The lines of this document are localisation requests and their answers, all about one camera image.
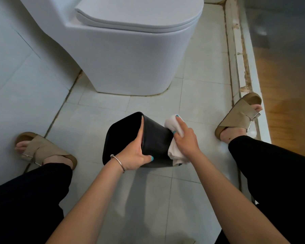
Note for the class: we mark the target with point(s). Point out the white door threshold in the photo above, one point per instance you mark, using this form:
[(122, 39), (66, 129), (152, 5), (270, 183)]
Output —
[(240, 48)]

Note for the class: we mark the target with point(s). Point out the person's right forearm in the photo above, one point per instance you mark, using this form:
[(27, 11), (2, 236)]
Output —
[(239, 203)]

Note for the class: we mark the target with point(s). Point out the person's right hand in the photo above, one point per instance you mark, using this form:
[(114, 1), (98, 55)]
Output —
[(188, 142)]

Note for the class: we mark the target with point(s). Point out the white toilet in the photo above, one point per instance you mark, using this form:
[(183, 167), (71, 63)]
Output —
[(122, 63)]

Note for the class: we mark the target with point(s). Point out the person's left hand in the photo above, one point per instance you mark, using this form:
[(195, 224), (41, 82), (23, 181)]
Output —
[(132, 157)]

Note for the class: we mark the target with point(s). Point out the white cleaning cloth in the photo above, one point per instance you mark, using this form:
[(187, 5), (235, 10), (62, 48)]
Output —
[(171, 123)]

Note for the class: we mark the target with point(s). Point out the person's black trousers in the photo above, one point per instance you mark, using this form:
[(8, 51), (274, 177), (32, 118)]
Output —
[(277, 175)]

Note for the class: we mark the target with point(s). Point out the person's right beige sandal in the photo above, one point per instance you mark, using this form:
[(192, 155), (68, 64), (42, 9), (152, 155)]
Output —
[(239, 116)]

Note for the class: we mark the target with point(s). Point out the white toilet seat lid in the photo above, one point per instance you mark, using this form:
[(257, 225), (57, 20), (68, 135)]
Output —
[(139, 11)]

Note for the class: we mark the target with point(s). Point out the person's beige sandal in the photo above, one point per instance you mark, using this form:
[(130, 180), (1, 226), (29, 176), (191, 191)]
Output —
[(239, 116), (40, 151)]

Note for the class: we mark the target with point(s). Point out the black plastic waste bin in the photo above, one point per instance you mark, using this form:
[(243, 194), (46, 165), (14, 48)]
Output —
[(124, 137)]

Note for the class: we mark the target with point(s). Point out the person's left beige sandal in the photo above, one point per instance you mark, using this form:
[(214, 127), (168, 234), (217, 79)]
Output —
[(40, 151)]

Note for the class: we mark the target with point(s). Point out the person's left forearm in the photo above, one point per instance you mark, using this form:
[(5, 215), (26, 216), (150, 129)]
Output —
[(84, 208)]

